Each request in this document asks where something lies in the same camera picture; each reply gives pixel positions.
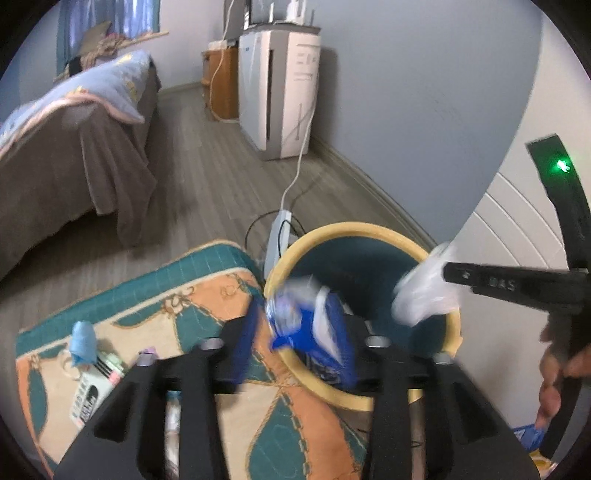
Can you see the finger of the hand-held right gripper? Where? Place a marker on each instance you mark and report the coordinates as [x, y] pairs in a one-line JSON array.
[[508, 284]]

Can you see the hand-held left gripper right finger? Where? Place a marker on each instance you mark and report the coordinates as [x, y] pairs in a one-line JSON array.
[[339, 341]]

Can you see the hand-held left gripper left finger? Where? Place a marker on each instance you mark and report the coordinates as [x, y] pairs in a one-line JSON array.
[[242, 341]]

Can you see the blue white plastic wrapper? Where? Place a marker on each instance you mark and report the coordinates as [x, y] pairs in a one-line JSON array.
[[295, 318]]

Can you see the teal bin with yellow rim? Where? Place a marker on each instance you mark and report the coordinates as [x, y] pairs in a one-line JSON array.
[[369, 258]]

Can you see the person's right hand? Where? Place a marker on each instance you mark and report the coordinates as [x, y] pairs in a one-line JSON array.
[[551, 369]]

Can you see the white door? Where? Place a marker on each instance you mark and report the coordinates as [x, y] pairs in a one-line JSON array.
[[512, 221]]

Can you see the teal orange patterned mat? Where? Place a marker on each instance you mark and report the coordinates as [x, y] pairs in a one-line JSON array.
[[286, 434]]

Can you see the white power strip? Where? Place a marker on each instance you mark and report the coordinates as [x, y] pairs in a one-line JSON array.
[[276, 240]]

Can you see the blue printed bag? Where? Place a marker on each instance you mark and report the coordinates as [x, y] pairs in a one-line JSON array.
[[531, 436]]

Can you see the white packet with black print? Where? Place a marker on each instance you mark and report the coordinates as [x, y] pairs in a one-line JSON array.
[[92, 392]]

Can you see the crumpled light blue glove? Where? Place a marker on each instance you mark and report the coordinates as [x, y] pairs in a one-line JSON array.
[[83, 344]]

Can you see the bed with brown cover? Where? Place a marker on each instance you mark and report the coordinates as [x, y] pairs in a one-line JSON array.
[[69, 161]]

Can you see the white air purifier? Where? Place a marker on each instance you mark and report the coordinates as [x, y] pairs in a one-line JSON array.
[[281, 92]]

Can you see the wooden cabinet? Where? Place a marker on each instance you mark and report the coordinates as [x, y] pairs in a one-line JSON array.
[[226, 83]]

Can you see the light blue quilt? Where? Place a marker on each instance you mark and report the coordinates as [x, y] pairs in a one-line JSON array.
[[92, 87]]

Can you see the dark monitor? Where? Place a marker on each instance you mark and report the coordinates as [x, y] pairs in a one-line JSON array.
[[235, 18]]

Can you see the pile of clothes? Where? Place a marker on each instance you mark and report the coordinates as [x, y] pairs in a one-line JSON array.
[[104, 46]]

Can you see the white router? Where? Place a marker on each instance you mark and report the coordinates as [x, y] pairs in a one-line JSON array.
[[295, 11]]

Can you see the blue curtain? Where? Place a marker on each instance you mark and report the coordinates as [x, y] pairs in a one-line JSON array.
[[115, 18]]

